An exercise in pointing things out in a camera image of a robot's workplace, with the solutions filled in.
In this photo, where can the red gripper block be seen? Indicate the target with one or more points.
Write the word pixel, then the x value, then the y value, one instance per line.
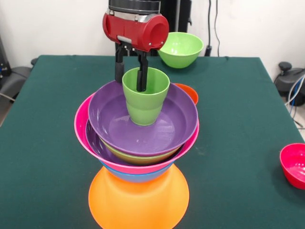
pixel 133 31

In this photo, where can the green plastic cup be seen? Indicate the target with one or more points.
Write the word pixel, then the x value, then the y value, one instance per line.
pixel 145 107

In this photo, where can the purple plastic bowl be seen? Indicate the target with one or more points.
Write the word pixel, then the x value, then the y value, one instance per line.
pixel 94 145
pixel 176 124

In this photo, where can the large pink plastic bowl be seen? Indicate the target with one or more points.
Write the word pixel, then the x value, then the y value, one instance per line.
pixel 82 133

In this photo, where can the green plastic bowl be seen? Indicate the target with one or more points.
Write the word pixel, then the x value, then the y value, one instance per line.
pixel 138 160
pixel 183 55

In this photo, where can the blue plastic bowl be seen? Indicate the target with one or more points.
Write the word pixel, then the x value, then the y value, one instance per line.
pixel 140 178

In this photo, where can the large orange plastic bowl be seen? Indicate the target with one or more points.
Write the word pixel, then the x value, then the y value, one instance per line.
pixel 138 207

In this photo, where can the small red-pink plastic bowl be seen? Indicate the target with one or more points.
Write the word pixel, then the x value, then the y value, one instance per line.
pixel 295 167

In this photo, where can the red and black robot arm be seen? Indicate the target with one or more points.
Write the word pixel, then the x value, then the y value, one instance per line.
pixel 134 6

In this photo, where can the small orange-red plastic bowl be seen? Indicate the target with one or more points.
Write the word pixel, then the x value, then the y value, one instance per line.
pixel 191 94

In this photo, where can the dark green tablecloth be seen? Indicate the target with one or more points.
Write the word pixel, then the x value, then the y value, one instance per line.
pixel 35 143

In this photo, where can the black pedestal column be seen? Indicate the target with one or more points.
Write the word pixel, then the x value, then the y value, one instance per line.
pixel 174 23

